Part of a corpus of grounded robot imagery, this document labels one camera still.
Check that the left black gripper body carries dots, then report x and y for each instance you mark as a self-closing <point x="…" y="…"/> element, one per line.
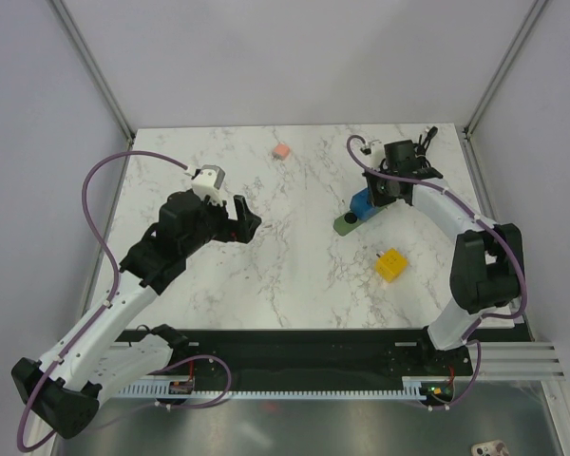
<point x="213" y="219"/>

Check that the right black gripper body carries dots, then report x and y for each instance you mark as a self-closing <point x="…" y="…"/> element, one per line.
<point x="380" y="190"/>

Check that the blue plug cube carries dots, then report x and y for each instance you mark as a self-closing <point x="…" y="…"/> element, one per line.
<point x="361" y="205"/>

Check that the green power strip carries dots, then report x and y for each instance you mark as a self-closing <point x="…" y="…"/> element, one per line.
<point x="348" y="222"/>

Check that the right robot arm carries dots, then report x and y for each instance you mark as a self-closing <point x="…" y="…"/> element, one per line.
<point x="487" y="277"/>

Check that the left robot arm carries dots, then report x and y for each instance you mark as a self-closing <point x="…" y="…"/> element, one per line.
<point x="68" y="384"/>

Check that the yellow plug cube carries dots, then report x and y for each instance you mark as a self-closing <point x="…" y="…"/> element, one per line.
<point x="390" y="264"/>

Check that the pink plug cube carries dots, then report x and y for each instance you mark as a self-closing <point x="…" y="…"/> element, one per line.
<point x="281" y="151"/>

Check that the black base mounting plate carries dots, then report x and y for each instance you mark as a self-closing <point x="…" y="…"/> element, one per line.
<point x="313" y="361"/>

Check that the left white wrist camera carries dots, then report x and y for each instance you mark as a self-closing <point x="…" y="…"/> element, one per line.
<point x="206" y="184"/>

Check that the white slotted cable duct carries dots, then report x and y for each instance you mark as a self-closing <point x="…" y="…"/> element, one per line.
<point x="163" y="389"/>

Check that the right aluminium frame post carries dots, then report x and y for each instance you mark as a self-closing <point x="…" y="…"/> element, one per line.
<point x="515" y="47"/>

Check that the aluminium frame post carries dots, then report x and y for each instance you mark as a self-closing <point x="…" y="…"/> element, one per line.
<point x="515" y="47"/>
<point x="77" y="40"/>

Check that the left aluminium frame post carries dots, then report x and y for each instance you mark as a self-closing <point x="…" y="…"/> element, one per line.
<point x="77" y="40"/>

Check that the smartphone with camera lenses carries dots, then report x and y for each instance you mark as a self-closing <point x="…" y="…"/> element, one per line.
<point x="490" y="448"/>

